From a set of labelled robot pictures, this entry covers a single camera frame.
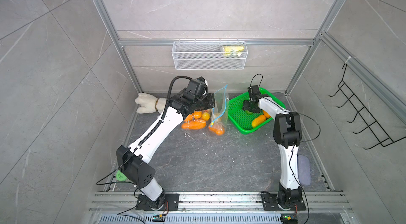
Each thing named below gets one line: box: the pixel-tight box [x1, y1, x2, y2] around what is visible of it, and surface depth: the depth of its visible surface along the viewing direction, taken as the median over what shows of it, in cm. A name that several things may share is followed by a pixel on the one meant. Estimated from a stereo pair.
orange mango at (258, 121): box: [251, 114, 266, 128], surface depth 100 cm
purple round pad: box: [297, 154, 311, 186], surface depth 82 cm
